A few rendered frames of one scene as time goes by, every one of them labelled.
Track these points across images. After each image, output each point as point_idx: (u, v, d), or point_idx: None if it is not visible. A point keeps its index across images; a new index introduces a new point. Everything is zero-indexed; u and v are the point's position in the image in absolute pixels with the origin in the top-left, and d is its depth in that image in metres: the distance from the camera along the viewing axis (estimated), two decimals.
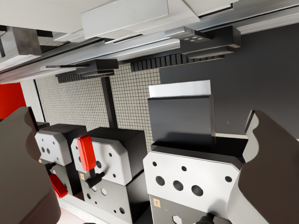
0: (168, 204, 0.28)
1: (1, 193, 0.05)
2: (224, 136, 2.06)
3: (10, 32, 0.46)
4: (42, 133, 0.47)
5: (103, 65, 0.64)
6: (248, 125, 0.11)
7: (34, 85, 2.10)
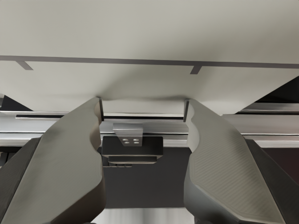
0: None
1: (63, 171, 0.06)
2: None
3: None
4: None
5: None
6: (185, 114, 0.12)
7: None
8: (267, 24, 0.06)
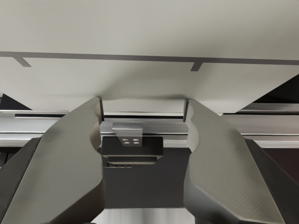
0: None
1: (64, 171, 0.06)
2: None
3: None
4: None
5: None
6: (185, 114, 0.12)
7: None
8: (269, 18, 0.06)
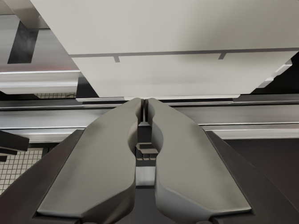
0: None
1: (99, 167, 0.06)
2: None
3: None
4: None
5: (7, 141, 0.44)
6: (147, 114, 0.11)
7: None
8: (265, 25, 0.11)
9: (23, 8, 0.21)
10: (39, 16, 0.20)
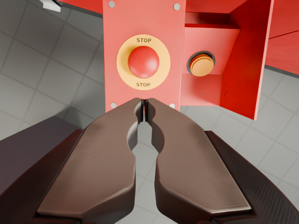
0: None
1: (99, 167, 0.06)
2: None
3: None
4: None
5: None
6: (147, 114, 0.11)
7: None
8: None
9: None
10: None
